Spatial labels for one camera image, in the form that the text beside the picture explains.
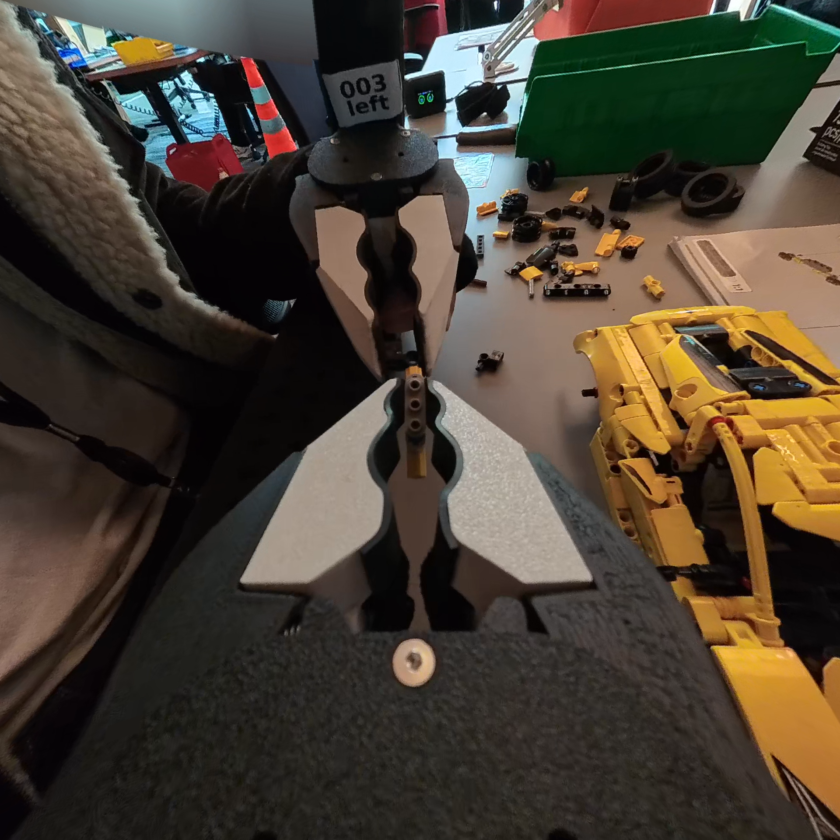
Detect metal hinged board stand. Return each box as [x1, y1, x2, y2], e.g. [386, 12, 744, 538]
[481, 0, 567, 84]

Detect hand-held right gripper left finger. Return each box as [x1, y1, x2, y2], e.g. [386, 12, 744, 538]
[239, 379, 399, 619]

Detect open instruction booklet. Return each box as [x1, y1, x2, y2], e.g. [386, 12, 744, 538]
[667, 224, 840, 350]

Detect printed leaflet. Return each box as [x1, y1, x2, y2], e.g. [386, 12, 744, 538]
[452, 151, 495, 190]

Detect black strap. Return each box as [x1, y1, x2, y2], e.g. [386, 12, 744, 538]
[453, 81, 512, 127]

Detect person's left hand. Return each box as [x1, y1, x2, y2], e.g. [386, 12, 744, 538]
[377, 289, 422, 333]

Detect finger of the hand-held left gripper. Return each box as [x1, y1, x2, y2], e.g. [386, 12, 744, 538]
[314, 206, 389, 382]
[395, 192, 462, 378]

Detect person's fleece-lined jacket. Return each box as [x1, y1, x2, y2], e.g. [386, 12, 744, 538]
[0, 0, 316, 840]

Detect yellow toy brick car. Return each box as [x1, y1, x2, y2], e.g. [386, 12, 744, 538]
[573, 305, 840, 840]

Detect green plastic bin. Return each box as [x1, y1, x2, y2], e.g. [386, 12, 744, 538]
[515, 3, 840, 179]

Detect black box green lights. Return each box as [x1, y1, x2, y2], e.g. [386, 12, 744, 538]
[403, 70, 448, 119]

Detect red plastic crate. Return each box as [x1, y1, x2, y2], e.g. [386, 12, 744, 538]
[163, 134, 245, 192]

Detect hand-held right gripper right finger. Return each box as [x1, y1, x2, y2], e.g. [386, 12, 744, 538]
[427, 379, 596, 622]

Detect orange traffic cone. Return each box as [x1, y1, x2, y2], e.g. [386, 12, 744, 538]
[239, 56, 298, 159]

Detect yellow plastic tray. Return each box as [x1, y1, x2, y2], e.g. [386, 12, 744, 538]
[111, 37, 175, 67]

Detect scattered toy brick pieces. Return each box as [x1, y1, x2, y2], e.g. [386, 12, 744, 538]
[475, 186, 668, 301]

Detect toy car set box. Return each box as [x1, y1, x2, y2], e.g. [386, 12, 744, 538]
[801, 98, 840, 176]

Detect person's left forearm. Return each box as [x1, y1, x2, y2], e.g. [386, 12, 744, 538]
[147, 147, 368, 408]

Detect black tool handle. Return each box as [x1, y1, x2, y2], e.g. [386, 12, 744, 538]
[455, 124, 518, 147]

